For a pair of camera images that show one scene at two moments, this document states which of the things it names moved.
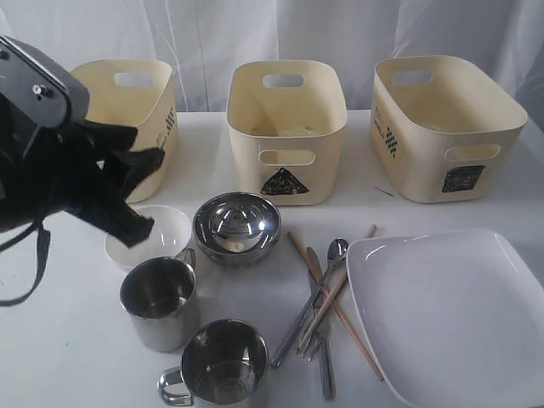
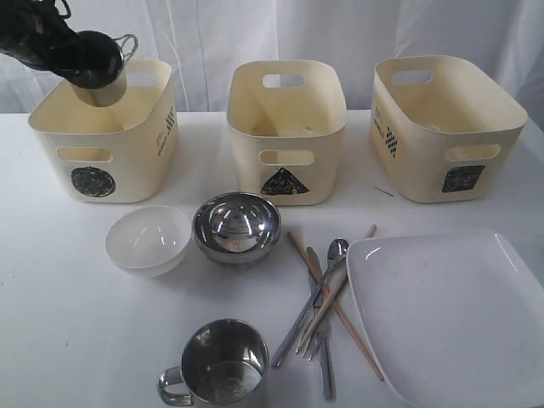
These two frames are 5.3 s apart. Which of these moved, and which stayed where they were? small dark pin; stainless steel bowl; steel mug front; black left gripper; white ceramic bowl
Moved: black left gripper
Stayed: stainless steel bowl; small dark pin; steel mug front; white ceramic bowl
